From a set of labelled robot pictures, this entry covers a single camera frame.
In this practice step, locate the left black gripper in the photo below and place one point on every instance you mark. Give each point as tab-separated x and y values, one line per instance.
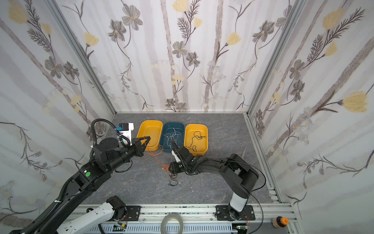
135	146

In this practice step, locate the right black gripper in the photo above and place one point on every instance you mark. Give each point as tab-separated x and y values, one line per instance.
181	158

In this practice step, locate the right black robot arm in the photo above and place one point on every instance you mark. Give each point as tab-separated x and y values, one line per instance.
240	176

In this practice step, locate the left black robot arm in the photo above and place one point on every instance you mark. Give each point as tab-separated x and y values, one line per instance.
74	191

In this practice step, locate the right yellow plastic tray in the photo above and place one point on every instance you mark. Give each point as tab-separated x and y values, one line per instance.
196	139

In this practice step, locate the yellow plastic tray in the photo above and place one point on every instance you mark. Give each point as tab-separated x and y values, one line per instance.
152	129
196	139

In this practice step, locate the teal plastic tray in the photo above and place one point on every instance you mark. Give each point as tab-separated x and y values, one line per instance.
172	131

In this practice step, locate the left yellow plastic tray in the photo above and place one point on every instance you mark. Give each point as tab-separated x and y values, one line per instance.
152	129

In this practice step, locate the tape roll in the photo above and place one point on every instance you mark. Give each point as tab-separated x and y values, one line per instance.
172	223

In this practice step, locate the orange capped bottle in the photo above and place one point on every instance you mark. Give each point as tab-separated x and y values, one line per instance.
280	222

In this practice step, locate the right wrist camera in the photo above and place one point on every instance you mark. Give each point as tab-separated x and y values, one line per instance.
176	155

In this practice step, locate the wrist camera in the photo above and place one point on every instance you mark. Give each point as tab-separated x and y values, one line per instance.
176	155
125	129

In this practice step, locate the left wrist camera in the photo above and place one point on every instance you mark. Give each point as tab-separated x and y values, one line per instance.
125	129

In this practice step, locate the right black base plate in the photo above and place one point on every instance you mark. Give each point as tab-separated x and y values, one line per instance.
226	213

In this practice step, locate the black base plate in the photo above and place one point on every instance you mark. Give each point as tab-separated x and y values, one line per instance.
131	213
226	213

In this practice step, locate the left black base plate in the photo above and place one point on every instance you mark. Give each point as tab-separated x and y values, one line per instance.
131	213

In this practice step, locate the aluminium mounting rail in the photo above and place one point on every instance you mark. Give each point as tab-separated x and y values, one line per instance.
197	218

